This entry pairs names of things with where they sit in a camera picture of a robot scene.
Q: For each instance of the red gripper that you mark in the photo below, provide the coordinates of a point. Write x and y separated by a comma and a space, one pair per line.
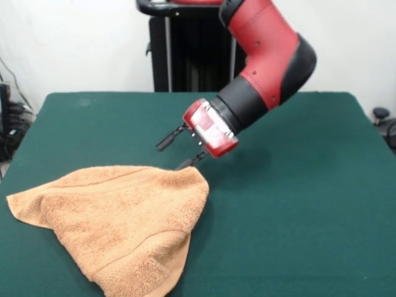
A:
207, 130

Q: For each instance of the peach terry towel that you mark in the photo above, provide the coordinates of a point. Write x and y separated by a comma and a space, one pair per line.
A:
123, 222

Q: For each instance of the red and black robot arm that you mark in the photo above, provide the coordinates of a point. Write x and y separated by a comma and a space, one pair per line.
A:
266, 62

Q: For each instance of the red robot base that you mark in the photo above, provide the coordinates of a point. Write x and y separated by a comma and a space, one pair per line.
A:
198, 1

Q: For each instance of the dark green table cloth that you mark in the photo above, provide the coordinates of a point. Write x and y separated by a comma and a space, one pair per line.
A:
294, 201

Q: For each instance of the black bag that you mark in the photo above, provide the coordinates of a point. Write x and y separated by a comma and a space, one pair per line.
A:
9, 145

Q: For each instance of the black box with red mark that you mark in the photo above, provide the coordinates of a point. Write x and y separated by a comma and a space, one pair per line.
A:
4, 105

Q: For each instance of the black office chair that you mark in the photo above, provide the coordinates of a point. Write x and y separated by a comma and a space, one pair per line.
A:
381, 113

